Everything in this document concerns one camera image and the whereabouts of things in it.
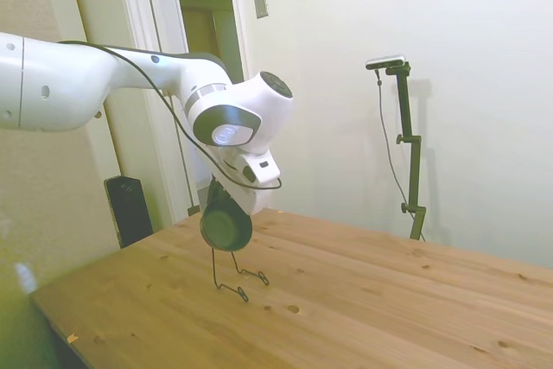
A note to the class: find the black tower speaker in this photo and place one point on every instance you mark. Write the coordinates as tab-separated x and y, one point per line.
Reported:
129	213

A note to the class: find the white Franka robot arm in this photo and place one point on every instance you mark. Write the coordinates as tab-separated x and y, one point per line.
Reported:
65	84

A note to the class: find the grey wall switch plate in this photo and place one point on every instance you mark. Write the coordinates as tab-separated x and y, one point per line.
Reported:
261	2

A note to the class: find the dark green bowl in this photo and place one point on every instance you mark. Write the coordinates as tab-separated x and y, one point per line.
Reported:
226	228

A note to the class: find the grey exterior camera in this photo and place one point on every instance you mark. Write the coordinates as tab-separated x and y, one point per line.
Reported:
385	61

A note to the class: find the dark green camera stand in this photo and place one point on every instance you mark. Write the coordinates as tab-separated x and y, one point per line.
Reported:
415	161

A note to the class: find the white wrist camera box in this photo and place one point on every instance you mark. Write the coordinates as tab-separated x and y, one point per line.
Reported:
263	170

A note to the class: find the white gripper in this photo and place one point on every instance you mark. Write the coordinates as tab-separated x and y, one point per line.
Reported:
252	200

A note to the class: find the white door frame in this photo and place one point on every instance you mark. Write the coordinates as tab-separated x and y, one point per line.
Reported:
134	10

